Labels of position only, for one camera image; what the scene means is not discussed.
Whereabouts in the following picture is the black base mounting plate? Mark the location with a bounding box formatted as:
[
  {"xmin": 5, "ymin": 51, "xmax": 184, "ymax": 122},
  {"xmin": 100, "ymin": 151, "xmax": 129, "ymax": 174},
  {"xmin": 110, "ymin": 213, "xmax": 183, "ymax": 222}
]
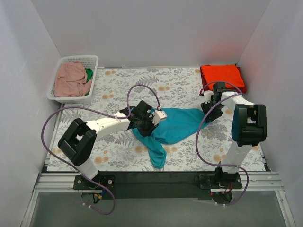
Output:
[{"xmin": 73, "ymin": 171, "xmax": 243, "ymax": 200}]

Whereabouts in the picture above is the aluminium frame rail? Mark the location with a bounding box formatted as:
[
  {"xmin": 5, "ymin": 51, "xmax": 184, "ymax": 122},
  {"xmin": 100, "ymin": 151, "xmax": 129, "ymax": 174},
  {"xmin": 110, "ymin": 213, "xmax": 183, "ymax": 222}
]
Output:
[{"xmin": 34, "ymin": 171, "xmax": 285, "ymax": 192}]

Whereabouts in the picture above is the pink crumpled garment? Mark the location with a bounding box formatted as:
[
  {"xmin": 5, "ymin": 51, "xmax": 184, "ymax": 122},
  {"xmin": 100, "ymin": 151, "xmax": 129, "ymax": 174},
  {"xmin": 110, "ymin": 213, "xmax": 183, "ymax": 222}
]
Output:
[{"xmin": 54, "ymin": 61, "xmax": 87, "ymax": 97}]

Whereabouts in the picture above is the folded dark red t-shirt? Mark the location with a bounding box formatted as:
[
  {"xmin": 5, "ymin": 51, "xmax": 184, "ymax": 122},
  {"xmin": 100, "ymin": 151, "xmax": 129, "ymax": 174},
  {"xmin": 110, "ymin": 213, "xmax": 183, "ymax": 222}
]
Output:
[{"xmin": 206, "ymin": 65, "xmax": 246, "ymax": 93}]

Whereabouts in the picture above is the floral patterned table mat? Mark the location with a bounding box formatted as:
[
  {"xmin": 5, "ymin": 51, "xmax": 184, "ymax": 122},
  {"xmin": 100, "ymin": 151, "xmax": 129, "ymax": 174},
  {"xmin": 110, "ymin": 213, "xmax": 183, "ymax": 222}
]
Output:
[{"xmin": 46, "ymin": 67, "xmax": 270, "ymax": 172}]

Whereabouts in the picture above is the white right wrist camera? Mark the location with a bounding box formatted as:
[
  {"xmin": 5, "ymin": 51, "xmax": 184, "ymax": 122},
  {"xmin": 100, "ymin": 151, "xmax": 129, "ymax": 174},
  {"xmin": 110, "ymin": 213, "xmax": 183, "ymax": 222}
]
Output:
[{"xmin": 199, "ymin": 90, "xmax": 213, "ymax": 103}]

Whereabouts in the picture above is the white plastic laundry basket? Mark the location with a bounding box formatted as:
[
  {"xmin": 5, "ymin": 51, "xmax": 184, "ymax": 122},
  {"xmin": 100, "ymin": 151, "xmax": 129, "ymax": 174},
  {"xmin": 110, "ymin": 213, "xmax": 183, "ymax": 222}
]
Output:
[{"xmin": 47, "ymin": 55, "xmax": 98, "ymax": 104}]

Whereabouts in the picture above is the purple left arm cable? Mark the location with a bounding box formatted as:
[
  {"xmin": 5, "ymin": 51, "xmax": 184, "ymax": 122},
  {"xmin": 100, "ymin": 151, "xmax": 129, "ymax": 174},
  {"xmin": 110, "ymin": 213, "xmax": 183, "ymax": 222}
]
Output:
[{"xmin": 41, "ymin": 85, "xmax": 162, "ymax": 215}]

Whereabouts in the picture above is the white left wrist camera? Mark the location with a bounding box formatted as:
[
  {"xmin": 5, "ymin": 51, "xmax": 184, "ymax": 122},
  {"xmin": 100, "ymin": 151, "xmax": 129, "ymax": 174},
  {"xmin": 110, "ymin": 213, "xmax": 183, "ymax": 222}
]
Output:
[{"xmin": 152, "ymin": 110, "xmax": 167, "ymax": 125}]

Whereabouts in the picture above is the green garment in basket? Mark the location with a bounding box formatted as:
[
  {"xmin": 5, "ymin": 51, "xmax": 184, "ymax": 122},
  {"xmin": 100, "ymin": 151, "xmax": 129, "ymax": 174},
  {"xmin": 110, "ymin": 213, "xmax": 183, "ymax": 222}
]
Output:
[{"xmin": 84, "ymin": 68, "xmax": 93, "ymax": 96}]

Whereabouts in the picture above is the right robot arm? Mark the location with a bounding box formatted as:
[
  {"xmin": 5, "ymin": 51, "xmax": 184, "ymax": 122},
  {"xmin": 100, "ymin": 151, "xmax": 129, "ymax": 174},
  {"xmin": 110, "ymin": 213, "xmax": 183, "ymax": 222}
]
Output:
[{"xmin": 199, "ymin": 81, "xmax": 267, "ymax": 188}]

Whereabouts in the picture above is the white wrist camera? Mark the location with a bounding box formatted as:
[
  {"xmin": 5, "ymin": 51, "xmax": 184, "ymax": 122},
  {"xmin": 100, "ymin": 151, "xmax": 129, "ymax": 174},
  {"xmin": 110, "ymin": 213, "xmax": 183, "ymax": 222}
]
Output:
[
  {"xmin": 199, "ymin": 90, "xmax": 213, "ymax": 103},
  {"xmin": 152, "ymin": 110, "xmax": 167, "ymax": 125}
]

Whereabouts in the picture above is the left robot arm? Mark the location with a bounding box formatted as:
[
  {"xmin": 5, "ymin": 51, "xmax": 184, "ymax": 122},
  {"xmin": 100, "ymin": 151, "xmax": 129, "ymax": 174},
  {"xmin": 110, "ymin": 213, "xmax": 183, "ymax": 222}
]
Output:
[{"xmin": 58, "ymin": 101, "xmax": 167, "ymax": 189}]

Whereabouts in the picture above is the folded orange t-shirt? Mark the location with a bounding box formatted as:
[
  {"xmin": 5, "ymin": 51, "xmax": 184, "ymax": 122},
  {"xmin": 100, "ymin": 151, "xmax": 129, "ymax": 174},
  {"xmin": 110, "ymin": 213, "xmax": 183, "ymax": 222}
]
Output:
[{"xmin": 200, "ymin": 64, "xmax": 247, "ymax": 93}]

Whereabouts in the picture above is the teal t-shirt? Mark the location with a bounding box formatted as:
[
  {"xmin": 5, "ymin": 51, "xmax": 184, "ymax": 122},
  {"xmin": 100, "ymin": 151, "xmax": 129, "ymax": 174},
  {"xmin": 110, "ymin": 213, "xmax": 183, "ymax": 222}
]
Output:
[{"xmin": 132, "ymin": 108, "xmax": 204, "ymax": 169}]

